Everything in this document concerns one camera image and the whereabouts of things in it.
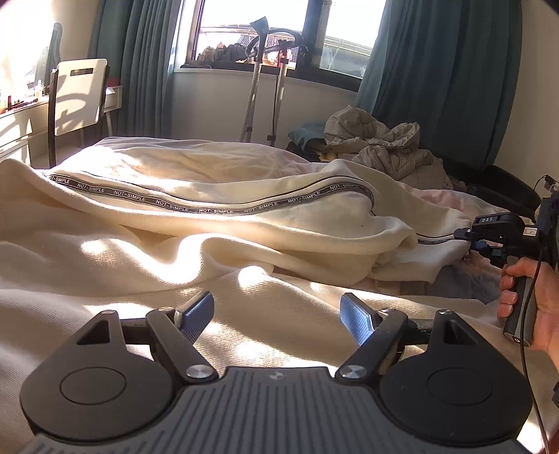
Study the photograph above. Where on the cream blanket with black trim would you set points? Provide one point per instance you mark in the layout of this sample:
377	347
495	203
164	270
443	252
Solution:
227	227

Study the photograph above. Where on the dark clothes on windowsill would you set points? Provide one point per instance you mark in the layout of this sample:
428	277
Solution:
222	53

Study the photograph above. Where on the cream ribbed blanket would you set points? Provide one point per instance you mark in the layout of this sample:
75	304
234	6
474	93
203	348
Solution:
279	301

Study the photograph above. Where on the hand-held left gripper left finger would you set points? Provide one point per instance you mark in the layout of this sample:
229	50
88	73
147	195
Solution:
198	315

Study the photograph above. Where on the window with dark frame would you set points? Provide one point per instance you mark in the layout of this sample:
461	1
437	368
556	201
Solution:
262	17

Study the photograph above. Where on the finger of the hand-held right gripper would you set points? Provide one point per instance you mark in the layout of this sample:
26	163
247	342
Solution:
466	233
482	249

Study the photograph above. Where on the white desk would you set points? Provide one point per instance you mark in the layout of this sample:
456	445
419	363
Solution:
17	126

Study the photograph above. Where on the person's right hand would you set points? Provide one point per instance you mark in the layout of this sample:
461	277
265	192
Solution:
547	305

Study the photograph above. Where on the black upright panel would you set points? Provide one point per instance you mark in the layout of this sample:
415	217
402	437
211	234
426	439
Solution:
54	48

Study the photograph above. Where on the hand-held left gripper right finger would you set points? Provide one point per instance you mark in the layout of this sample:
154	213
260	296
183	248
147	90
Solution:
356	319

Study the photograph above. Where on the teal curtain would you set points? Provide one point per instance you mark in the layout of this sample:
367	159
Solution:
441	78
139	70

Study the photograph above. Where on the beige crumpled clothes pile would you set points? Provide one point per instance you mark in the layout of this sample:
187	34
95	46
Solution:
380	139

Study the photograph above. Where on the white chair with black frame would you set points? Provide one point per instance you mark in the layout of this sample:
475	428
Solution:
81	94

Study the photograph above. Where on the black padded furniture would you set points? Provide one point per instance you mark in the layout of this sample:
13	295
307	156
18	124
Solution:
498	185

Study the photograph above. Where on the teal folded cloth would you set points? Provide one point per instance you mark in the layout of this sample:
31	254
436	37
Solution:
308	133

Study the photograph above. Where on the pink patterned bed sheet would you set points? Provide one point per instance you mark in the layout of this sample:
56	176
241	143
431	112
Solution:
463	279

